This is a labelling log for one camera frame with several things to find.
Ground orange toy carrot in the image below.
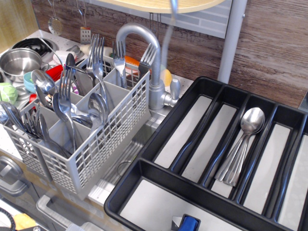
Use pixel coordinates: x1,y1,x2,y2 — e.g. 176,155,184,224
125,55,140,66

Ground yellow object bottom left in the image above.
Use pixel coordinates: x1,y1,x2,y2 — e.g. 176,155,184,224
13,213,37,231

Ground teal toy bowl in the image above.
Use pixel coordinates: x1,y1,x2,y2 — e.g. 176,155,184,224
24,72,36,93

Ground steel fork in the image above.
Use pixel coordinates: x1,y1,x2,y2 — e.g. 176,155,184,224
58,69,77,152
113,41,127,89
87,34,107,103

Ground steel fork back middle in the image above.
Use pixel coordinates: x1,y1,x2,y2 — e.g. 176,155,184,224
113,41,127,89

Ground hanging round strainer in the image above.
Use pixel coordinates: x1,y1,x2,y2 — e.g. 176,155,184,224
48,17,63,36

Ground black cutlery tray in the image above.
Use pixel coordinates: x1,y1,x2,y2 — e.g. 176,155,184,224
104,77,308,231

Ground steel fork back left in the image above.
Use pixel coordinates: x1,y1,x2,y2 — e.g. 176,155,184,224
87,34,107,103

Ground green toy cabbage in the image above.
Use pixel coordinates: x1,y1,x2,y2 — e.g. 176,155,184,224
0,82,18,104

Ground wooden shelf board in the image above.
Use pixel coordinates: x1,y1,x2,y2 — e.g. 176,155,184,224
99,0,224,13

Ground steel fork front centre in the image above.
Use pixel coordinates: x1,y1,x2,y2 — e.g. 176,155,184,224
58,69,77,152

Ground grey plastic cutlery basket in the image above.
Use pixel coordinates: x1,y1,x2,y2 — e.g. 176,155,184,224
6,64,150,199

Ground steel forks front left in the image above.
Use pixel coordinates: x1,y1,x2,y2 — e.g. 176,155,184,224
13,107,42,139

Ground stacked steel spoons in tray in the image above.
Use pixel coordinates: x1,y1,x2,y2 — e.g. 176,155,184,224
215,107,265,187

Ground black stove burner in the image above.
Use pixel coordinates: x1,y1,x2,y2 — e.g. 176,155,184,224
12,38,54,62

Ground yellow toy corn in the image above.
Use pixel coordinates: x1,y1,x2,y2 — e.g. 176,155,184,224
160,69,172,87

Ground red toy item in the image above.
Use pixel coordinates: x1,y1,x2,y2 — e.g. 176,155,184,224
46,65,63,82

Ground steel spoon far left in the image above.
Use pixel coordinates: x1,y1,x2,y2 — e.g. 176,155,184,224
0,101,26,132

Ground steel spoon centre compartment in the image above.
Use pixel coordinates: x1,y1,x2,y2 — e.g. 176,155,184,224
88,93,108,133

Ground big steel spoon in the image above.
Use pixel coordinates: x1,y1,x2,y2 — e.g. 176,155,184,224
161,0,178,72

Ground steel cooking pot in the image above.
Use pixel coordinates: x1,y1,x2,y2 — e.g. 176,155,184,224
0,48,42,83

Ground silver sink faucet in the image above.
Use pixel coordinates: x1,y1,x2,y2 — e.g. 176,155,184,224
116,23,180,110

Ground small hanging grater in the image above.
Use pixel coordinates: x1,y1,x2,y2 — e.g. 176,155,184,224
80,26,91,45

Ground black handled fork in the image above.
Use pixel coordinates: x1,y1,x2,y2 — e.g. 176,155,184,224
138,43,157,78

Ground steel spoon top left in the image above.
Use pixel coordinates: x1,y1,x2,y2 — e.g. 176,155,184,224
31,69,56,95

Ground blue object bottom edge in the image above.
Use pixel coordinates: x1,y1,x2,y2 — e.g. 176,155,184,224
171,214,201,231

